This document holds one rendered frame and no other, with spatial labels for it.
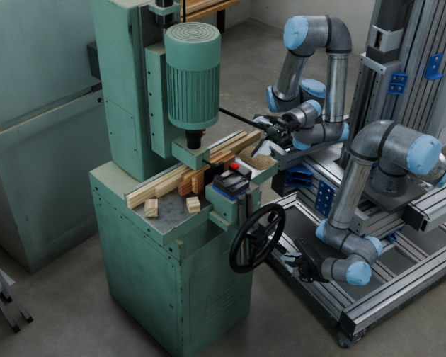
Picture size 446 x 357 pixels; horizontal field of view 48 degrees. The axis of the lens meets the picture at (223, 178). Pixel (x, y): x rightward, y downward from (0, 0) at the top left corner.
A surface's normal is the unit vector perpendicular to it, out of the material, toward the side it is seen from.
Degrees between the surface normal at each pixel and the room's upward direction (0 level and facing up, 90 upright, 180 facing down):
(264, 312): 0
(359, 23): 90
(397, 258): 0
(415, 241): 0
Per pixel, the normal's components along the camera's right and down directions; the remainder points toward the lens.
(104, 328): 0.04, -0.78
